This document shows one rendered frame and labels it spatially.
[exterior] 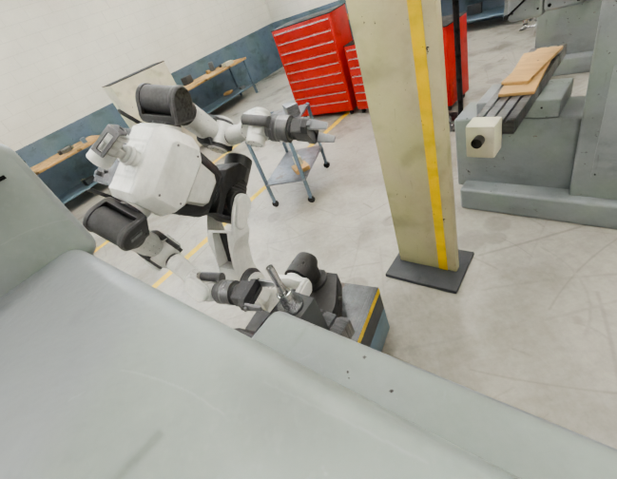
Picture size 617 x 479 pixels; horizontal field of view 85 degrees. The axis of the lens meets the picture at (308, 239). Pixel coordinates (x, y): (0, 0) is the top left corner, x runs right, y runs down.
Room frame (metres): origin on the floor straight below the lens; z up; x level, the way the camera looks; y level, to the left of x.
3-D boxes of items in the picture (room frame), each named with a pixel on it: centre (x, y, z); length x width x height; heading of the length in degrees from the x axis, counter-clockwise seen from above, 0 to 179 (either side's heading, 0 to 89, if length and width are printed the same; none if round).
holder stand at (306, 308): (0.76, 0.18, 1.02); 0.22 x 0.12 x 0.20; 131
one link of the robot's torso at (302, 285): (1.31, 0.21, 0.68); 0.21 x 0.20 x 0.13; 140
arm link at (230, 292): (0.90, 0.29, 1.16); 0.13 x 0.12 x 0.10; 145
